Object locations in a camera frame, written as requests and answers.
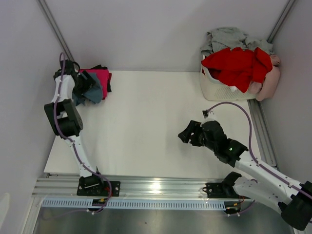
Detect corner aluminium profile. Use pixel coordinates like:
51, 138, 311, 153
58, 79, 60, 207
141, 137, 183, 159
267, 0, 297, 43
36, 0, 75, 61

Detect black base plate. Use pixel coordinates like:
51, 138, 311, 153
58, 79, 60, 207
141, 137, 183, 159
202, 182, 237, 198
76, 181, 120, 197

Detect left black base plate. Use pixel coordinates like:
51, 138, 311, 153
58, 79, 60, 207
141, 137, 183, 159
76, 181, 120, 197

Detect left corner aluminium profile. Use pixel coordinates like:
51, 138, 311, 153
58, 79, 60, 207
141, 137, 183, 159
36, 0, 75, 61

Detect right corner aluminium profile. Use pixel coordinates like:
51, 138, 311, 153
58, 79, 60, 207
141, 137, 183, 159
267, 0, 297, 43

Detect aluminium mounting rail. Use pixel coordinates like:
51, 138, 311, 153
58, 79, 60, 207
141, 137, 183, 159
31, 174, 222, 200

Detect blue grey t shirt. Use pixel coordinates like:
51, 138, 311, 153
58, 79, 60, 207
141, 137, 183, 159
72, 72, 103, 106

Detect folded pink t shirt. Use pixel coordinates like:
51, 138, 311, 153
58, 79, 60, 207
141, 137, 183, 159
80, 68, 112, 103

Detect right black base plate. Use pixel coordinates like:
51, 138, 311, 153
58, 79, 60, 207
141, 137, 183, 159
202, 182, 237, 198

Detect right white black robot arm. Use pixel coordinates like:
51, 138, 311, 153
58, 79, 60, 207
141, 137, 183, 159
178, 120, 312, 231

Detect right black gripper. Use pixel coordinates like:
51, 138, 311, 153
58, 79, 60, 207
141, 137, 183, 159
177, 120, 217, 152

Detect right side aluminium rail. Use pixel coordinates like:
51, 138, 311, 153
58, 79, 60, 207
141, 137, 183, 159
248, 99, 279, 170

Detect folded black t shirt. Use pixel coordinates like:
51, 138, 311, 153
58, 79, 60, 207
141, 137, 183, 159
88, 65, 110, 95

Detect light pink t shirt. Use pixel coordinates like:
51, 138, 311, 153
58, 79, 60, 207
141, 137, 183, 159
248, 54, 281, 101

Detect white plastic laundry basket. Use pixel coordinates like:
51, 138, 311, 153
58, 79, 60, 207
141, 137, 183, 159
199, 65, 256, 101

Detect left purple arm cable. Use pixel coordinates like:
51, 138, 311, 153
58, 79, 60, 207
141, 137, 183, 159
55, 52, 113, 215

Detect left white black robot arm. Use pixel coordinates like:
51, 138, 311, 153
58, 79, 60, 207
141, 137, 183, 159
44, 58, 105, 195

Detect white slotted cable duct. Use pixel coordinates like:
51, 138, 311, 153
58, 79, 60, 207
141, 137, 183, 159
41, 198, 226, 211

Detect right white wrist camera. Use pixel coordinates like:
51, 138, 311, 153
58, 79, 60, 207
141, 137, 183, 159
202, 110, 217, 124

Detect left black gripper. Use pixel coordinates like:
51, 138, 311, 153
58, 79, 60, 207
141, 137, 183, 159
73, 71, 98, 100

